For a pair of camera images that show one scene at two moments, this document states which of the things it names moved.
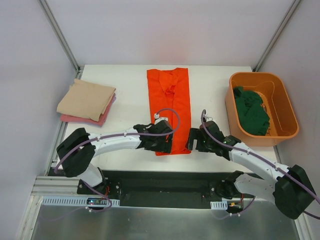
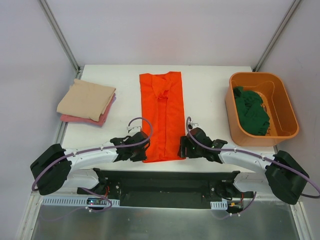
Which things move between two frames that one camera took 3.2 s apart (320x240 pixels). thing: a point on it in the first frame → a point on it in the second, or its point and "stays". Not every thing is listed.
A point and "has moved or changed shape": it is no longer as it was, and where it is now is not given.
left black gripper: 165,136 → 139,149
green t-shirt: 252,116 stays
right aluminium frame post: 276,36 stays
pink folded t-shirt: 101,120 stays
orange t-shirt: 169,94 has moved or changed shape
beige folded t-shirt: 85,99 stays
